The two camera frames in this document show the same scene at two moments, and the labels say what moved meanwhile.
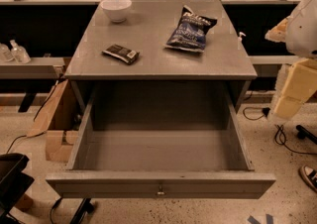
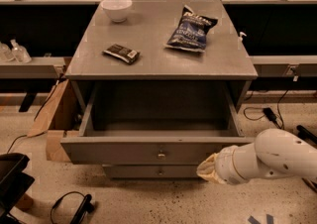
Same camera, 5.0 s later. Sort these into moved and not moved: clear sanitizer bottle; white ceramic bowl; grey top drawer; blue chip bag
Moved: grey top drawer
Not moved: white ceramic bowl; clear sanitizer bottle; blue chip bag
